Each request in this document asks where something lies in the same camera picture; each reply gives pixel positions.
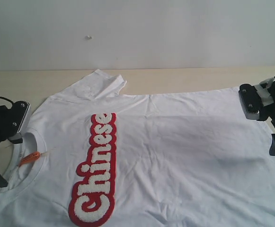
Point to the orange neck label tag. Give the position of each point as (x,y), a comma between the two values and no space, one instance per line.
(29,158)

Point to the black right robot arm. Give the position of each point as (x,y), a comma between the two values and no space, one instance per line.
(258,103)

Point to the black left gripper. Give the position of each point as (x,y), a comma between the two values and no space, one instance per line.
(13,125)

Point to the white t-shirt red lettering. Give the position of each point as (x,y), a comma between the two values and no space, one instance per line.
(162,160)

